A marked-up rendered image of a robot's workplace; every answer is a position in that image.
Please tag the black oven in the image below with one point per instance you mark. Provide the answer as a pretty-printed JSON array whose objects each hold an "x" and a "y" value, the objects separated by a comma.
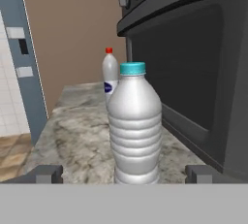
[{"x": 190, "y": 72}]

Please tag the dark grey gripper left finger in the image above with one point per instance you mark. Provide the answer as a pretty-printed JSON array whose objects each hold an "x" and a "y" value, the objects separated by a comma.
[{"x": 48, "y": 173}]

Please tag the white bottle with teal cap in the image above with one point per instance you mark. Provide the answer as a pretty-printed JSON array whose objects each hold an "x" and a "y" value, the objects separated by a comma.
[{"x": 135, "y": 127}]

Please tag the blue-grey panel with outlets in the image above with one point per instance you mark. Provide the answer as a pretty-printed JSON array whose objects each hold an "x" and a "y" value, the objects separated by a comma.
[{"x": 24, "y": 59}]

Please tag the white bottle with red cap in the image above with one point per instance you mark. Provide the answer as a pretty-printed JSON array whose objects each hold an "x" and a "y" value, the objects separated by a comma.
[{"x": 109, "y": 72}]

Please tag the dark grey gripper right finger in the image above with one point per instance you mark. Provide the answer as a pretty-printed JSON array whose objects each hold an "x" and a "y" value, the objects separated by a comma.
[{"x": 200, "y": 173}]

